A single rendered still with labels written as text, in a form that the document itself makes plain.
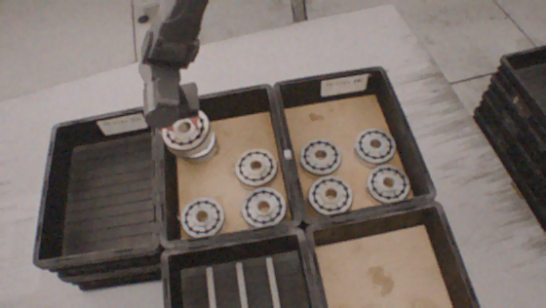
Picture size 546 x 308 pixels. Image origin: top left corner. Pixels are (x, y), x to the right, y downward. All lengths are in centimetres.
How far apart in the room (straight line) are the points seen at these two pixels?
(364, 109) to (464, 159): 35
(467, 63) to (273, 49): 142
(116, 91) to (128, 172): 46
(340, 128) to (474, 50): 172
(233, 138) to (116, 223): 37
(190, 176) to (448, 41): 201
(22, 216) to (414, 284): 111
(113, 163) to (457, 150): 98
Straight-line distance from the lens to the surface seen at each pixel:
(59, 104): 159
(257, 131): 110
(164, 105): 66
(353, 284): 93
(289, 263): 94
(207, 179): 105
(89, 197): 114
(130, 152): 116
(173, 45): 67
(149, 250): 90
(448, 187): 122
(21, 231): 137
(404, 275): 95
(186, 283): 96
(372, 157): 103
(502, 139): 191
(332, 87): 111
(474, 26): 289
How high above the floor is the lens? 172
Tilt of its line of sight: 57 degrees down
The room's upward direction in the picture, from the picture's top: 8 degrees counter-clockwise
